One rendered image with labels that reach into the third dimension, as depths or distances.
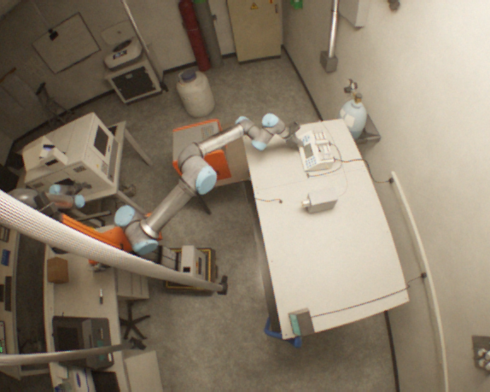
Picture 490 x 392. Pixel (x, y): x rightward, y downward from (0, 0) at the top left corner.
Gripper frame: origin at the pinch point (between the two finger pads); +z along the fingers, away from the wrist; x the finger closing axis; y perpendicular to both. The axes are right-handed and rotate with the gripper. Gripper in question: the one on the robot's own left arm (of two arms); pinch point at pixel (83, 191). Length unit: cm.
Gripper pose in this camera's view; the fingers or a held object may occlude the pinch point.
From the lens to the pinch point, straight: 181.6
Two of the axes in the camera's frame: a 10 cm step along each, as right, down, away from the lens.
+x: -8.5, 5.2, 0.3
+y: -5.2, -8.5, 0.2
